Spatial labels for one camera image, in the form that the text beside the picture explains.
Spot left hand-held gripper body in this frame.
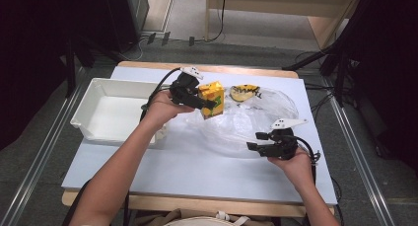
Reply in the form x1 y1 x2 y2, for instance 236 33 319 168
169 66 205 106

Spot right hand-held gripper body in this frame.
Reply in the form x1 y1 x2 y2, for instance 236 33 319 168
262 117 310 161

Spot yellow juice carton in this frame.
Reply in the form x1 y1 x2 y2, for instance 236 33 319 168
197 81 226 120

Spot person's right hand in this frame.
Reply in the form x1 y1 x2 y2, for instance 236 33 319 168
267 148 315 188

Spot person's left hand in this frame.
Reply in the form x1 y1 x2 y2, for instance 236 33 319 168
141 89 195 130

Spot clear plastic bag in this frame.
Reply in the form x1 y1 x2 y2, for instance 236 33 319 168
184 87 301 160

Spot banana peel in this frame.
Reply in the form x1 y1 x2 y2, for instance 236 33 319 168
229 84 261 104

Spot white plastic bin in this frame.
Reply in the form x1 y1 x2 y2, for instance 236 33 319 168
70 77 170 147

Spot dark cabinet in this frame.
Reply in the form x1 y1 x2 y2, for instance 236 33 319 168
111 0 150 54

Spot person's beige clothing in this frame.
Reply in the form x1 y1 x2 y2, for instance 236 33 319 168
133 207 275 226

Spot black tripod stand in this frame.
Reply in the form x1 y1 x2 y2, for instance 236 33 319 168
281 0 366 108

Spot black metal stand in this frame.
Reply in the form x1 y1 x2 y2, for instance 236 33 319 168
62 37 97 100

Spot dark curtain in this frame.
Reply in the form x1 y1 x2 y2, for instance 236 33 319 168
344 0 418 178

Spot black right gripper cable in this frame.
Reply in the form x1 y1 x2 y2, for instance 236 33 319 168
295 136 321 188

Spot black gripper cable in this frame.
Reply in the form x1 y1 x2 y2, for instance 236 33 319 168
295 136 321 188
140 67 182 122

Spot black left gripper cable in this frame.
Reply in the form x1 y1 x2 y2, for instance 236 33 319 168
140 67 182 122

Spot black floor cables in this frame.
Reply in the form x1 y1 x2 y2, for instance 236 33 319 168
294 50 334 113

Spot metal floor rail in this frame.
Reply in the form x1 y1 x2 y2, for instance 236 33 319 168
0 67 91 226
323 77 397 226

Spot black hanging cable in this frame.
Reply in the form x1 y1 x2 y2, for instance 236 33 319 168
202 0 229 43

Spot light wooden furniture frame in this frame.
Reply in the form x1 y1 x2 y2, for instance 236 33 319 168
204 0 364 50

